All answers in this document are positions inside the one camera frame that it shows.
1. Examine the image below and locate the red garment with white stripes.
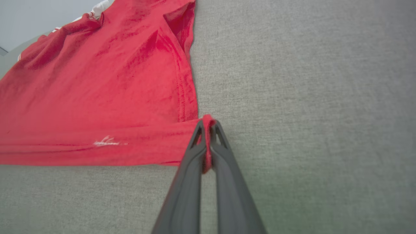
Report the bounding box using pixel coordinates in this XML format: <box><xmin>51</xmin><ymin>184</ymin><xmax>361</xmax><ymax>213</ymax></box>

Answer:
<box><xmin>0</xmin><ymin>0</ymin><xmax>217</xmax><ymax>174</ymax></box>

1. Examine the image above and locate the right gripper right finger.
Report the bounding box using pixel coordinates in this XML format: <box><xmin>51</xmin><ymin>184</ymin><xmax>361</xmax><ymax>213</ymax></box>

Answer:
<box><xmin>210</xmin><ymin>121</ymin><xmax>267</xmax><ymax>234</ymax></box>

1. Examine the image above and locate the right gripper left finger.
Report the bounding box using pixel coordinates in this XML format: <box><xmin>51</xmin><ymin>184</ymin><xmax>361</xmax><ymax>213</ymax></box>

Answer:
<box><xmin>151</xmin><ymin>120</ymin><xmax>207</xmax><ymax>234</ymax></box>

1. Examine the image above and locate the grey fabric sofa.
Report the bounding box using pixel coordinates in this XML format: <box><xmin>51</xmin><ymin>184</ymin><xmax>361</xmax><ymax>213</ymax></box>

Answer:
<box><xmin>0</xmin><ymin>0</ymin><xmax>416</xmax><ymax>234</ymax></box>

